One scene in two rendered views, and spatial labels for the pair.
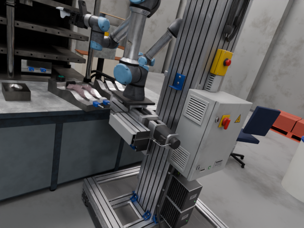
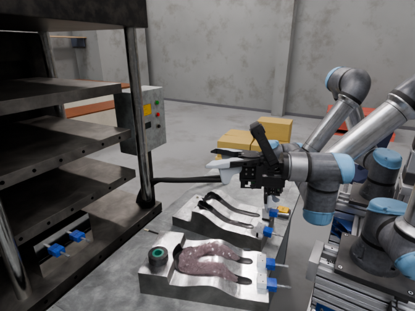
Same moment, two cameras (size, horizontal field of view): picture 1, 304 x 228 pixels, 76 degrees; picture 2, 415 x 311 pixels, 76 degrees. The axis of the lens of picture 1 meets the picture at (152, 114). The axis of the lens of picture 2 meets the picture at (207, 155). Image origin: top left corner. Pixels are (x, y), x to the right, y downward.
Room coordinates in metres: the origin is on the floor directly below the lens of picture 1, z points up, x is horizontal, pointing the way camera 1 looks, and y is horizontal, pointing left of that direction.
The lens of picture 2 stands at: (0.79, 0.90, 1.71)
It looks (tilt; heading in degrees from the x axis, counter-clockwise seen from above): 22 degrees down; 343
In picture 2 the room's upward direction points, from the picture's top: straight up
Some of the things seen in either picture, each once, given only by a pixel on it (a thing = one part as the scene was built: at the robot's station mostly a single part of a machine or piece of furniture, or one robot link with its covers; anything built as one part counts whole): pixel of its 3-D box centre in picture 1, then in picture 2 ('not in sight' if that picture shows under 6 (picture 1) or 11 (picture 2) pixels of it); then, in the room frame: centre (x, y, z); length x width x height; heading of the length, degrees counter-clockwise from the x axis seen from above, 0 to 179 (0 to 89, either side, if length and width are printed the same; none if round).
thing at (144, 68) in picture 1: (138, 73); (387, 221); (1.28, 0.16, 1.20); 0.13 x 0.12 x 0.14; 157
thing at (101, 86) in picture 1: (111, 89); (223, 215); (1.92, 0.47, 0.87); 0.50 x 0.26 x 0.14; 46
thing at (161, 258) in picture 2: (60, 78); (158, 255); (1.65, 0.85, 0.93); 0.08 x 0.08 x 0.04
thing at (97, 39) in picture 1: (98, 40); (317, 199); (1.29, 0.44, 1.34); 0.11 x 0.08 x 0.11; 157
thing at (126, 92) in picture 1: (135, 89); (377, 248); (1.29, 0.15, 1.09); 0.15 x 0.15 x 0.10
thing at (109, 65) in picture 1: (110, 68); (91, 127); (5.95, 1.58, 0.35); 2.00 x 0.64 x 0.70; 130
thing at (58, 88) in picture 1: (79, 92); (207, 266); (1.60, 0.65, 0.85); 0.50 x 0.26 x 0.11; 63
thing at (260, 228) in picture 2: not in sight; (270, 232); (1.69, 0.31, 0.89); 0.13 x 0.05 x 0.05; 46
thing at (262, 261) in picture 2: (106, 102); (272, 264); (1.54, 0.39, 0.85); 0.13 x 0.05 x 0.05; 63
